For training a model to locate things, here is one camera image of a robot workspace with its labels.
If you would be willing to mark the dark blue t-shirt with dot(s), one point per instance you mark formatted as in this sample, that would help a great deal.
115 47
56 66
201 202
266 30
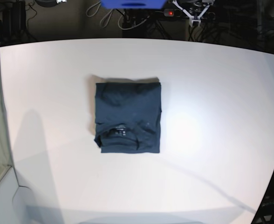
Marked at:
127 117

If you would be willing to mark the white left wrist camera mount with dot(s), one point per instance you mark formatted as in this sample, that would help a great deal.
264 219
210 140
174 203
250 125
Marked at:
193 9

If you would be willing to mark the black power strip red switch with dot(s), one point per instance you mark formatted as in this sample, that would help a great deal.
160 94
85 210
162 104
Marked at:
175 13

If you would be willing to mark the blue plastic box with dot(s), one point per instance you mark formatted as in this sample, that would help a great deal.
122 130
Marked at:
133 4

